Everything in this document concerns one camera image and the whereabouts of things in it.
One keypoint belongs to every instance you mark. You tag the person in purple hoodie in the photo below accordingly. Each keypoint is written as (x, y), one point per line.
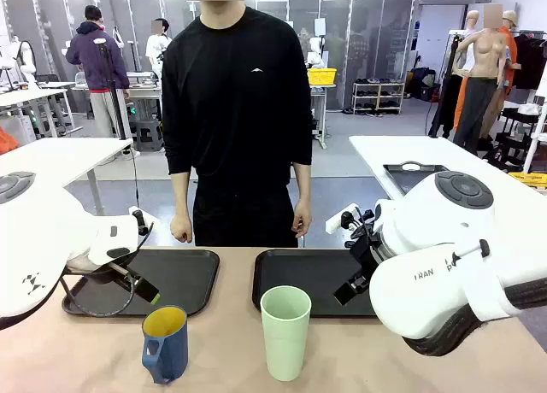
(96, 60)

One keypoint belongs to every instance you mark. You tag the person's right forearm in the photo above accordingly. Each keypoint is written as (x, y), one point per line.
(180, 194)

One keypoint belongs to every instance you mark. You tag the white shoe rack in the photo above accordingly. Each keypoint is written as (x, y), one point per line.
(378, 96)

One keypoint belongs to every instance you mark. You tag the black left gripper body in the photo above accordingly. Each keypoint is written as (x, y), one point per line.
(124, 274)

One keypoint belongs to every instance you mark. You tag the person in black clothes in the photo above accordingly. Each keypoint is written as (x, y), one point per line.
(239, 111)

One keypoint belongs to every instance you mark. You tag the white background desk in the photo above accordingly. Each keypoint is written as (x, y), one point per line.
(25, 98)

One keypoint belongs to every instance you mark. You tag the yellow plastic crate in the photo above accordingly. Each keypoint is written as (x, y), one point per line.
(530, 180)
(321, 76)

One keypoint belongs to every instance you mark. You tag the bare mannequin grey trousers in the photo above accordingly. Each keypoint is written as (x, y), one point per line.
(483, 68)

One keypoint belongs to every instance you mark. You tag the person's right hand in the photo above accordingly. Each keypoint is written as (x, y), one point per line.
(181, 228)

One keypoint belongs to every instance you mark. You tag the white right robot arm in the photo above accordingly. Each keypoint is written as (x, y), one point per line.
(427, 290)

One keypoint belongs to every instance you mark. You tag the black plastic serving tray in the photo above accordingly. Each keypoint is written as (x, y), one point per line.
(299, 269)
(184, 277)

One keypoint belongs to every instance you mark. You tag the grey step stool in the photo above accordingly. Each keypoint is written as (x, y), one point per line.
(147, 134)

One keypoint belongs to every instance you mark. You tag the black hanging clothes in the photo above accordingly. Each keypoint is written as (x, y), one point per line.
(530, 62)

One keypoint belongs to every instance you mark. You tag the light green plastic cup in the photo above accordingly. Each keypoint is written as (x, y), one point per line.
(285, 341)

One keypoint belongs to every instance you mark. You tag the person's left hand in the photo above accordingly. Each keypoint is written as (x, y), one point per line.
(302, 220)

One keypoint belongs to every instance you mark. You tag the person in white top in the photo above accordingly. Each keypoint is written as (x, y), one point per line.
(157, 47)

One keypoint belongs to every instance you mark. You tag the white work table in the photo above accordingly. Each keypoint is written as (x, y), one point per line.
(51, 158)
(427, 154)

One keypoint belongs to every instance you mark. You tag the black hanging trousers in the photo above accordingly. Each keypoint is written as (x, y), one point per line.
(444, 104)

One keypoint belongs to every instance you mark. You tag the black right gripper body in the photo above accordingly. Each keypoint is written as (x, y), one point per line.
(366, 254)

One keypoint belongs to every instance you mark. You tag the person's left forearm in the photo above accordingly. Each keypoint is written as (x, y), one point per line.
(301, 181)

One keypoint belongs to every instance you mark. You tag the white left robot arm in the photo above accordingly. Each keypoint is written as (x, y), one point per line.
(42, 239)

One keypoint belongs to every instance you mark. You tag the blue mug yellow inside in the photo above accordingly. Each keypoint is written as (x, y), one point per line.
(171, 346)

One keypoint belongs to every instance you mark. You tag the black tripod stand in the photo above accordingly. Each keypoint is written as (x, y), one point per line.
(114, 89)

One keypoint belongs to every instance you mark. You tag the mannequin in orange clothes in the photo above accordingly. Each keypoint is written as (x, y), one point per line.
(510, 47)

